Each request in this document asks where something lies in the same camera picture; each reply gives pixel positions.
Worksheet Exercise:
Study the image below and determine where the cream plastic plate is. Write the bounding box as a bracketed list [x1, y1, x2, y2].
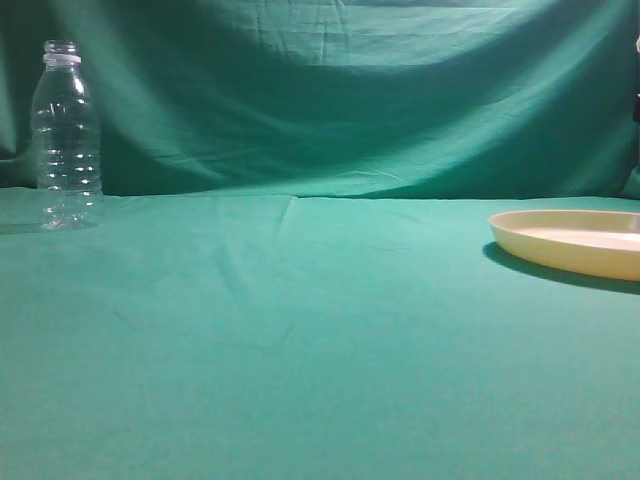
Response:
[489, 209, 639, 281]

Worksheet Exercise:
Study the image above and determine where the green cloth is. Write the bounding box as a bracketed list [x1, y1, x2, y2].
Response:
[1, 1, 639, 479]

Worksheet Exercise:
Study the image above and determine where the clear plastic bottle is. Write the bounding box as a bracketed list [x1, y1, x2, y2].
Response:
[31, 40, 103, 230]

